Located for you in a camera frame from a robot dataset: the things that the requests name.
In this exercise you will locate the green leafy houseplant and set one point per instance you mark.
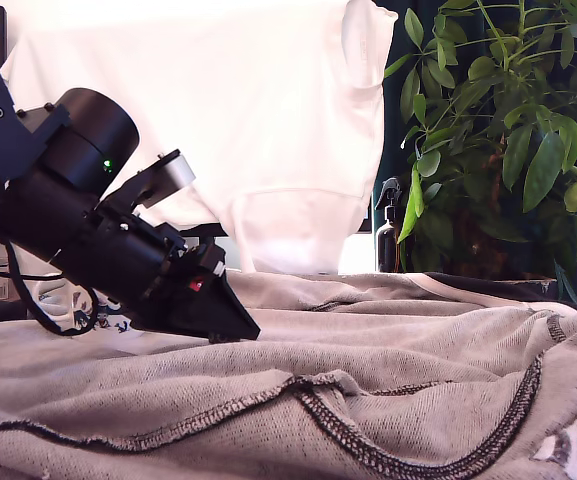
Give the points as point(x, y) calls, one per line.
point(518, 150)

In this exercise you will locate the dark wooden stand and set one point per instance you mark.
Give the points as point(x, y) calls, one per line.
point(498, 287)

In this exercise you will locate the grey knit blanket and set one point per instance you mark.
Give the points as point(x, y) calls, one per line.
point(288, 400)

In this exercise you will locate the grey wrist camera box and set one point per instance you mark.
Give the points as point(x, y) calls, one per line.
point(175, 172)

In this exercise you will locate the black monitor stand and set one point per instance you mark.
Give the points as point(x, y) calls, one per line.
point(208, 230)

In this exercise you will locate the white draped shirt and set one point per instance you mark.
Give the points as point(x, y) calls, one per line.
point(248, 110)

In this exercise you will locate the black spray bottle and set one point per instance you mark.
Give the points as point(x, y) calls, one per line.
point(387, 240)

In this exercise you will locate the white mug with blue print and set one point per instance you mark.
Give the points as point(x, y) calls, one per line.
point(55, 295)

